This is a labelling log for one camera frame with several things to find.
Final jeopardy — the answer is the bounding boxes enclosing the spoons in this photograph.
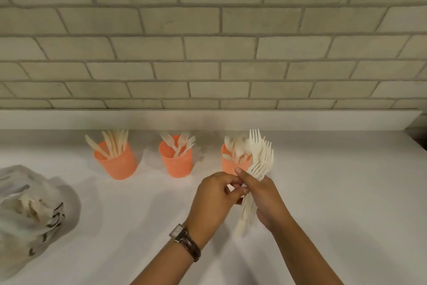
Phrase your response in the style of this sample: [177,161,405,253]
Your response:
[222,134,251,164]

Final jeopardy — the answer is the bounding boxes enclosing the person's right forearm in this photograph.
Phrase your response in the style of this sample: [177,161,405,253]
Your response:
[272,216,344,285]

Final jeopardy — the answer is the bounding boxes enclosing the brown strap wristwatch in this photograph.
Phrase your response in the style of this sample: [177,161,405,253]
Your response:
[168,223,202,263]

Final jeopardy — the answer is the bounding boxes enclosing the orange mesh plastic cup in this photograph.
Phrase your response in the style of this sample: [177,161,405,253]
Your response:
[221,144,253,175]
[158,134,193,178]
[93,141,138,181]

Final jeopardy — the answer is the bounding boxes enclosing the bunch of mixed plastic cutlery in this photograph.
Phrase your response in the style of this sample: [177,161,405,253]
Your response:
[233,129,275,237]

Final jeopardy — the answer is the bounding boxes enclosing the translucent black print plastic bag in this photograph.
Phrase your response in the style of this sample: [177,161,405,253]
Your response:
[0,165,82,281]

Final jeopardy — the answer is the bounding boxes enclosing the person's right hand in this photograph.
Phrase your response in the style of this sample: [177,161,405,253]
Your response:
[235,167,293,232]

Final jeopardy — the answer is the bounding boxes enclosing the person's left hand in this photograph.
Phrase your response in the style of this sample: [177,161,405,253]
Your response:
[183,171,249,249]

